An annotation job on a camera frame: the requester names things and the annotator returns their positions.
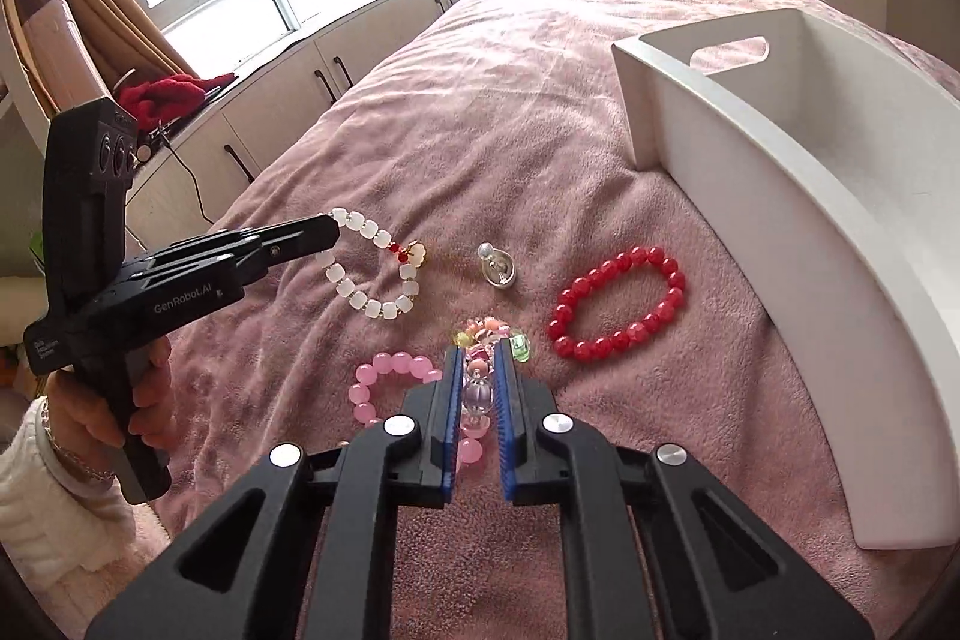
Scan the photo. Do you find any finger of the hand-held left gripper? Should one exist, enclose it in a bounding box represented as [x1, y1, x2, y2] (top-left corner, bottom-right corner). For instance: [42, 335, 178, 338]
[150, 214, 342, 281]

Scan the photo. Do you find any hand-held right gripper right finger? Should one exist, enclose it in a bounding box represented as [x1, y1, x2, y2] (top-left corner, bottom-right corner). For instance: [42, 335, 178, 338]
[494, 340, 877, 640]

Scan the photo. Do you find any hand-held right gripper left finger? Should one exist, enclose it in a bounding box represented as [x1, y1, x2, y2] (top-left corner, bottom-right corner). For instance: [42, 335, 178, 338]
[85, 345, 464, 640]

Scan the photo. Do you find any colourful mixed bead bracelet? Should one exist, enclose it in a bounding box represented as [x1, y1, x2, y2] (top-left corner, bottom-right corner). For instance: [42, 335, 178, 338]
[450, 314, 532, 442]

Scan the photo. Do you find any white square bead bracelet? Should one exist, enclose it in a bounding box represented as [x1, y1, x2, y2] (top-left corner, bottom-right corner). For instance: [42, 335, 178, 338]
[315, 206, 430, 320]

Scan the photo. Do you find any white storage box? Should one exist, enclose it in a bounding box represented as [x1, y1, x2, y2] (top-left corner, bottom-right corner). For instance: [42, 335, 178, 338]
[611, 8, 960, 549]

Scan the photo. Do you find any person's left forearm white sleeve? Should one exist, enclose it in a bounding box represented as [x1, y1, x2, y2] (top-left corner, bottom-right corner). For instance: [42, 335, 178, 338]
[0, 396, 177, 640]

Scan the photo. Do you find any person's left hand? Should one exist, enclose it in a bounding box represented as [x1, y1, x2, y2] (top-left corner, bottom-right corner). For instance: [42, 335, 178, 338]
[46, 335, 173, 461]

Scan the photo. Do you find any silver pearl pendant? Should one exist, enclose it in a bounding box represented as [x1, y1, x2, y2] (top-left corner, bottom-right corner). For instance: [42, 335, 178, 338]
[477, 242, 517, 289]

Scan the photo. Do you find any red knitted cloth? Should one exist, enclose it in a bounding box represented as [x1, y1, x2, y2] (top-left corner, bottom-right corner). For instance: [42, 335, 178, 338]
[116, 72, 238, 124]

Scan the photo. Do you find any white window cabinet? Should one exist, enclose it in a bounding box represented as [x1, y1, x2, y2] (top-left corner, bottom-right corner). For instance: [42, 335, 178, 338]
[124, 0, 781, 244]

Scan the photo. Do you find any pink fleece blanket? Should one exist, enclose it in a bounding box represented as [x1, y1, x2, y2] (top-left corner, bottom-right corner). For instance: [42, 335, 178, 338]
[112, 0, 960, 640]

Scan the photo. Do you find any pink round bead bracelet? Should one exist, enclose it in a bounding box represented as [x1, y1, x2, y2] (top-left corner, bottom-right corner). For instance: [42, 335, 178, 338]
[347, 350, 485, 467]

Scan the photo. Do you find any black cable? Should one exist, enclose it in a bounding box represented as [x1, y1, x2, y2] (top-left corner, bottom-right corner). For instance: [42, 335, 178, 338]
[146, 122, 218, 229]

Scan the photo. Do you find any red round bead bracelet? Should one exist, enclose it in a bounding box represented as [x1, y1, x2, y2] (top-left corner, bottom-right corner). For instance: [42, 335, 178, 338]
[547, 245, 687, 362]

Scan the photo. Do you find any silver wrist bracelet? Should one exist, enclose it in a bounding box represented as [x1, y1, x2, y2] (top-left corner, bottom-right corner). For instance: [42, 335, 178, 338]
[39, 396, 117, 485]

